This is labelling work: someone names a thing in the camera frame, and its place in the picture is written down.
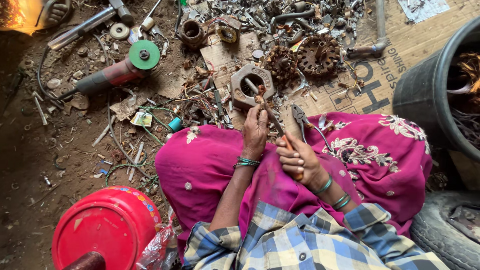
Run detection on small rusty motor stator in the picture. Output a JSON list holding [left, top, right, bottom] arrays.
[[263, 46, 299, 81]]

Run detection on grey grinding disc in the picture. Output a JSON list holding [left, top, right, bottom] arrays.
[[109, 22, 131, 41]]

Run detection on orange patterned cloth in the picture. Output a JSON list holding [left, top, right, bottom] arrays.
[[0, 0, 47, 36]]

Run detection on heap of metal scrap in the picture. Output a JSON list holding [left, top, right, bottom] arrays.
[[176, 0, 366, 49]]

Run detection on green wire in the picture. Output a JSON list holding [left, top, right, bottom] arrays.
[[105, 106, 177, 188]]

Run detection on steel pliers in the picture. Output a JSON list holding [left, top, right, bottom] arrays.
[[290, 103, 334, 152]]

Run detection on hexagonal grey metal housing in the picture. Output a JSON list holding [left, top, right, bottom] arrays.
[[230, 64, 275, 110]]

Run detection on dark red round handle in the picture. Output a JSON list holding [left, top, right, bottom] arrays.
[[62, 250, 106, 270]]

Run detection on white paper sheet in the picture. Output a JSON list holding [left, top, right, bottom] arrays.
[[397, 0, 451, 24]]

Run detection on printed cardboard sheet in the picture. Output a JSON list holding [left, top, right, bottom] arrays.
[[200, 0, 480, 132]]

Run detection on grey cable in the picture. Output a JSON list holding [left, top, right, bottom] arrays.
[[106, 99, 151, 180]]

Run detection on metal pipe with fitting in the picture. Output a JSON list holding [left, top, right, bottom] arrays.
[[347, 0, 392, 59]]

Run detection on steel hammer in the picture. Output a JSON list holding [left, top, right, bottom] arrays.
[[47, 0, 134, 51]]

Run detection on red grey angle grinder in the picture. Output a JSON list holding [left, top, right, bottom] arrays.
[[56, 40, 161, 101]]

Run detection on person's left hand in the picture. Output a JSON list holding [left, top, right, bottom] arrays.
[[242, 104, 270, 160]]

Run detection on white plastic tube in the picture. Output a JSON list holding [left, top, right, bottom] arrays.
[[128, 142, 145, 182], [34, 97, 49, 126], [92, 114, 117, 148]]

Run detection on large rusty motor stator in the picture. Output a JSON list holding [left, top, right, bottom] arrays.
[[297, 34, 341, 77]]

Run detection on person's right hand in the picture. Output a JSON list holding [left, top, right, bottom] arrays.
[[275, 131, 330, 188]]

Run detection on small printed card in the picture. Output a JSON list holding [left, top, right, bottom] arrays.
[[130, 112, 153, 127]]

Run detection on clear plastic bag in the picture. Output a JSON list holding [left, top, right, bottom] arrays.
[[136, 210, 181, 270]]

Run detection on white handled tool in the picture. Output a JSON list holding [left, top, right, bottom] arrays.
[[138, 0, 164, 32]]

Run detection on blue yellow plaid shirt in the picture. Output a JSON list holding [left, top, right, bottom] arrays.
[[182, 200, 451, 270]]

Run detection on black rubber tyre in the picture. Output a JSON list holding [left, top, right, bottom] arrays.
[[409, 191, 480, 270]]

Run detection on black plastic bucket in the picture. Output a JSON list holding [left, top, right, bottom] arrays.
[[392, 15, 480, 163]]

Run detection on orange handled screwdriver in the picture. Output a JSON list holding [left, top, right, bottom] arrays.
[[245, 78, 304, 182]]

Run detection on rusty round metal housing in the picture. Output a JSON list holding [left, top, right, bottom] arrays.
[[176, 19, 208, 51]]

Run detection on copper wire bundle piece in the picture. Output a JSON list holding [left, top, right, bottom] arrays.
[[254, 85, 268, 106]]

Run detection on square coil with yellow winding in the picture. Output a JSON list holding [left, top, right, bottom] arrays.
[[215, 17, 242, 44]]

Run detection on red plastic container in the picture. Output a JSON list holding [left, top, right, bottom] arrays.
[[51, 185, 162, 270]]

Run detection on pink embroidered skirt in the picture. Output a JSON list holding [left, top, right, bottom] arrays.
[[155, 112, 433, 259]]

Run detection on copper wire scrap in bucket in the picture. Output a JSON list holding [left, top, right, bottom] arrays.
[[448, 52, 480, 149]]

